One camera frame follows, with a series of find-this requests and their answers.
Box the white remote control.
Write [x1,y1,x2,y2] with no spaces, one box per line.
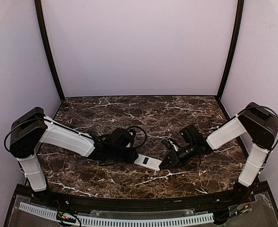
[134,154,162,171]

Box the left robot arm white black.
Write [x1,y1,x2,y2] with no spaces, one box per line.
[4,107,139,192]

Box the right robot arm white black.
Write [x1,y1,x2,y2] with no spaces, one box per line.
[159,102,278,188]

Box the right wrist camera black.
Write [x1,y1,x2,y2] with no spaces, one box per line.
[161,139,182,152]

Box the white slotted cable duct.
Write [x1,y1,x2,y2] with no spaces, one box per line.
[18,202,214,227]

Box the black front rail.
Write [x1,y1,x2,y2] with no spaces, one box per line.
[37,191,237,213]

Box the right black frame post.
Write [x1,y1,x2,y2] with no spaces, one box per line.
[217,0,244,100]

